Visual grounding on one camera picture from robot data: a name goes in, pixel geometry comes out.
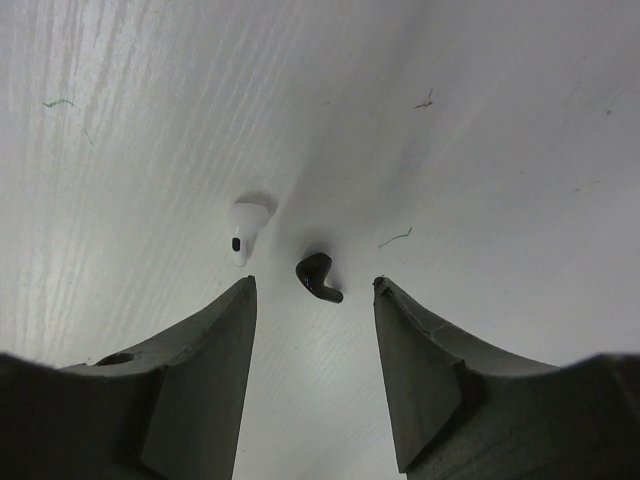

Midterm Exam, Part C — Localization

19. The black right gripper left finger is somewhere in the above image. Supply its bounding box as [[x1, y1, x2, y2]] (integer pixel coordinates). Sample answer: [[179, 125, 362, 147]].
[[1, 276, 257, 479]]

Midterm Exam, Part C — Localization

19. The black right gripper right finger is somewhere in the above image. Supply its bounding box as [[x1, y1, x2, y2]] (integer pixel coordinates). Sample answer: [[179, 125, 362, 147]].
[[374, 277, 639, 479]]

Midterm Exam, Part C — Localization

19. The black earbud right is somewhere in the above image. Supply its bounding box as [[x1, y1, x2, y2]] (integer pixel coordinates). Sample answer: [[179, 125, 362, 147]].
[[295, 252, 344, 304]]

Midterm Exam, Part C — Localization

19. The white earbud upper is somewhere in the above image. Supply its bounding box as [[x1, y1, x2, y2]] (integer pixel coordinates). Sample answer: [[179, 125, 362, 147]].
[[229, 202, 271, 267]]

